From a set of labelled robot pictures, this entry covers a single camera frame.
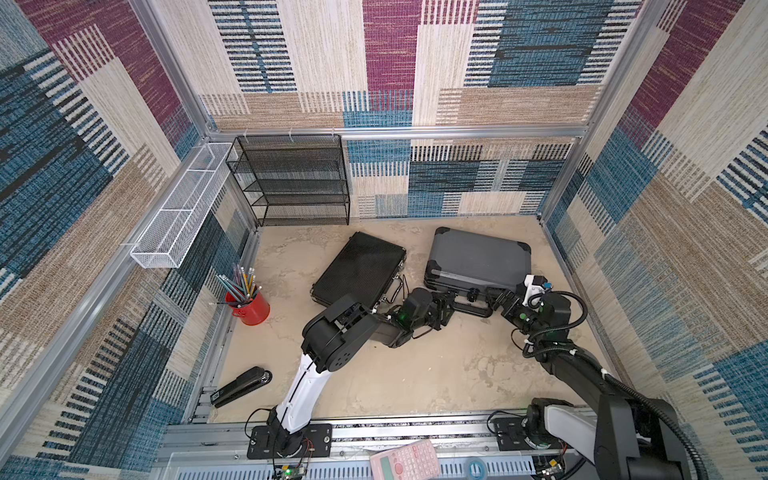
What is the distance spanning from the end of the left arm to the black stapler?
41 cm

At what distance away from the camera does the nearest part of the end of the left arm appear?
0.78 meters

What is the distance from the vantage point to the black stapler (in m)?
0.79
